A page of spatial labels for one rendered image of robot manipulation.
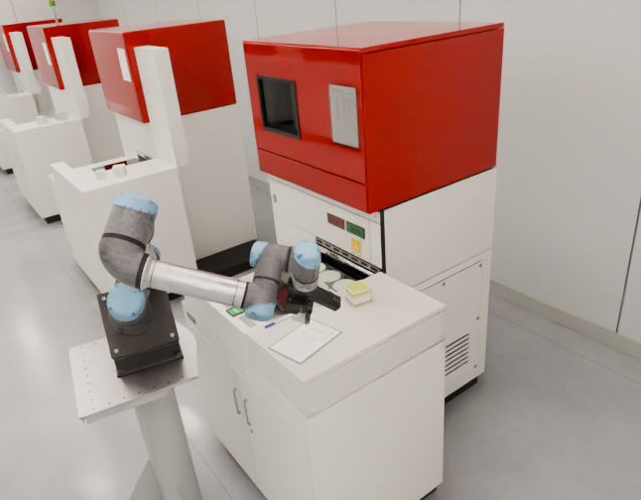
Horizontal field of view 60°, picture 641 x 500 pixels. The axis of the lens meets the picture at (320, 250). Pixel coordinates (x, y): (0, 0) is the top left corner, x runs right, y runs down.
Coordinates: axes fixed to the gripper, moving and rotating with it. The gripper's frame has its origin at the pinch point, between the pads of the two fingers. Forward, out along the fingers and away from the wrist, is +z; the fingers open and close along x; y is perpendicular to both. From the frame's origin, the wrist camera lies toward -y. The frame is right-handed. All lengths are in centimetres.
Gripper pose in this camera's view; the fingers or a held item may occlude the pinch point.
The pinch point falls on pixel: (309, 321)
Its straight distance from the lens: 178.6
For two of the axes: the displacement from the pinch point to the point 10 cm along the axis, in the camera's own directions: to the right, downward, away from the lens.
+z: -0.7, 6.5, 7.6
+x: -1.1, 7.5, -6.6
